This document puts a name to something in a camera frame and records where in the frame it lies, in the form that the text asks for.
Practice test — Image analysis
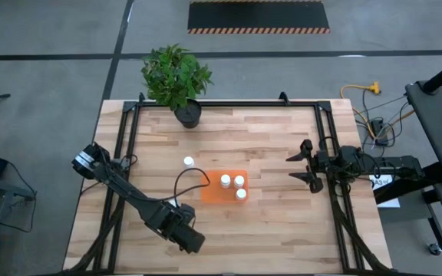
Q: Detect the orange translucent plastic basket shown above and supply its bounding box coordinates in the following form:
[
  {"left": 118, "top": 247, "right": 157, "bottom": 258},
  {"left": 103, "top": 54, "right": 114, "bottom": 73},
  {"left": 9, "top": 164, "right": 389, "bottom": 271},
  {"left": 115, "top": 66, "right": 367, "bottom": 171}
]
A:
[{"left": 200, "top": 169, "right": 250, "bottom": 205}]

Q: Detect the green leafy plant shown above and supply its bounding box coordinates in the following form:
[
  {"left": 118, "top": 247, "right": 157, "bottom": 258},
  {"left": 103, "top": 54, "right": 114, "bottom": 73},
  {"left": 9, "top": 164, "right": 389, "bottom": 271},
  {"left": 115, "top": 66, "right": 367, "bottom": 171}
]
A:
[{"left": 140, "top": 43, "right": 214, "bottom": 112}]

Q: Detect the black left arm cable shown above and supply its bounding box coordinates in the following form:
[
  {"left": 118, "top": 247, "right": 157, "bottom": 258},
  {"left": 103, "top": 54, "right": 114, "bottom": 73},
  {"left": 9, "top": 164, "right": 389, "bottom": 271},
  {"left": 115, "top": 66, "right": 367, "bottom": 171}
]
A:
[{"left": 173, "top": 167, "right": 211, "bottom": 204}]

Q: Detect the black hazard-striped floor mat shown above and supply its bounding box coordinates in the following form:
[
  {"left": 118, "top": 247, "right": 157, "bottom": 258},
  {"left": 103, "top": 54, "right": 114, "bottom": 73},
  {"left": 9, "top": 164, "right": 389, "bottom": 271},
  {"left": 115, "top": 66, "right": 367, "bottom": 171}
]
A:
[{"left": 187, "top": 0, "right": 332, "bottom": 35}]

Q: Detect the black plant pot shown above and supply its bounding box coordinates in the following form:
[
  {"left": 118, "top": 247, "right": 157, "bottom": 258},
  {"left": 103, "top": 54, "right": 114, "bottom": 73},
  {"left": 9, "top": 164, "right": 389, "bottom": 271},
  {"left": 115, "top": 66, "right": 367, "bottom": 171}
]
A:
[{"left": 173, "top": 98, "right": 203, "bottom": 130}]

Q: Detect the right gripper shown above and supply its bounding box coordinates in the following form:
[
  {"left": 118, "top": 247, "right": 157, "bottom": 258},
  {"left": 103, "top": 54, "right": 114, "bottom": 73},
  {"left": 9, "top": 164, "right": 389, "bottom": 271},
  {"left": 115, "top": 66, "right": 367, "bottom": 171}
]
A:
[{"left": 285, "top": 138, "right": 339, "bottom": 195}]

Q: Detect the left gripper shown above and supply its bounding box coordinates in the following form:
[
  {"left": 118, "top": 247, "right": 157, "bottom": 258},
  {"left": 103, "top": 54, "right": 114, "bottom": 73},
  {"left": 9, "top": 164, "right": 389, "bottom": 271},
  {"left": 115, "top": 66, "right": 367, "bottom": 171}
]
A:
[{"left": 145, "top": 202, "right": 207, "bottom": 255}]

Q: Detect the black aluminium table frame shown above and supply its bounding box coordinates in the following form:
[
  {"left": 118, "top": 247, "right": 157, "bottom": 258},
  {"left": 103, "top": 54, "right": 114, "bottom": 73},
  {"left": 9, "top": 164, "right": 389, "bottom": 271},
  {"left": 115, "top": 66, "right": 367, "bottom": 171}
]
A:
[{"left": 63, "top": 90, "right": 394, "bottom": 275}]

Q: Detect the black power strip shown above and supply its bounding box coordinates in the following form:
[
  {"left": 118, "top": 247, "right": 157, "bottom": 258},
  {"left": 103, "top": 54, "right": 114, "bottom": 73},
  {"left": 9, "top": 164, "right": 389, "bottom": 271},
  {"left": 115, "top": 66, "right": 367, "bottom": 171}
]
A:
[{"left": 370, "top": 117, "right": 390, "bottom": 146}]

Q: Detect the white paper sheet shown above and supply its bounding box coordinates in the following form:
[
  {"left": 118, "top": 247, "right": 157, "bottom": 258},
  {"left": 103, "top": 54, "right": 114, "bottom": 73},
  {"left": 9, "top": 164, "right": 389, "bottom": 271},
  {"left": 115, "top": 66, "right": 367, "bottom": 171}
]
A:
[{"left": 368, "top": 172, "right": 401, "bottom": 209}]

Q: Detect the yellow extension cord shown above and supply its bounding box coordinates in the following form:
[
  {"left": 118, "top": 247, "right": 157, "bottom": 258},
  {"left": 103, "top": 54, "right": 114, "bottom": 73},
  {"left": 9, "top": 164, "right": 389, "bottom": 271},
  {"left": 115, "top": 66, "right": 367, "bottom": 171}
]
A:
[{"left": 339, "top": 80, "right": 382, "bottom": 141}]

